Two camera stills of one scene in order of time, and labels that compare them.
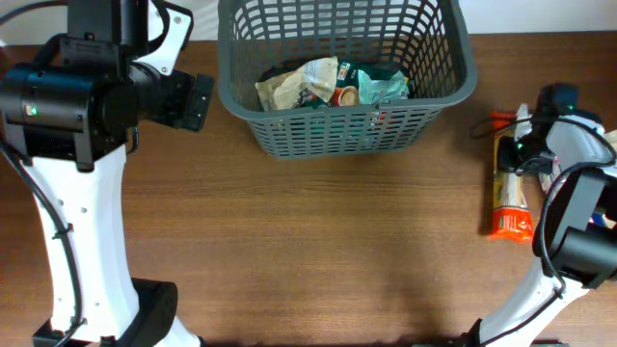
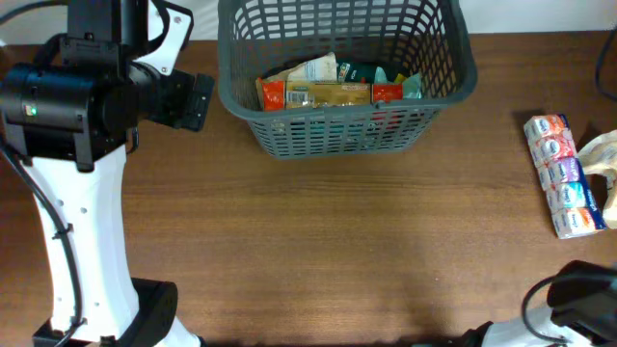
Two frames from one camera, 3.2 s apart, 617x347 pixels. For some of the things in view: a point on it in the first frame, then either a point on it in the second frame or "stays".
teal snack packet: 376,92 → 412,86
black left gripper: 197,102 stays
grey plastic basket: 427,40 stays
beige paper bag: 281,92 stays
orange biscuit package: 513,219 → 280,94
